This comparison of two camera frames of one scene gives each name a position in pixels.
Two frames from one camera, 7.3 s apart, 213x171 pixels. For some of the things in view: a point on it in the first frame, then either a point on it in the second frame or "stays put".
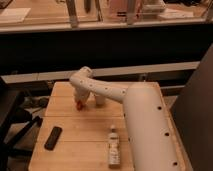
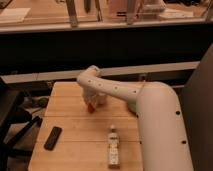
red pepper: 79,105 -> 90,108
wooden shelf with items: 27,15 stays put
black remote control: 53,138 stays put
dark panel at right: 193,114 stays put
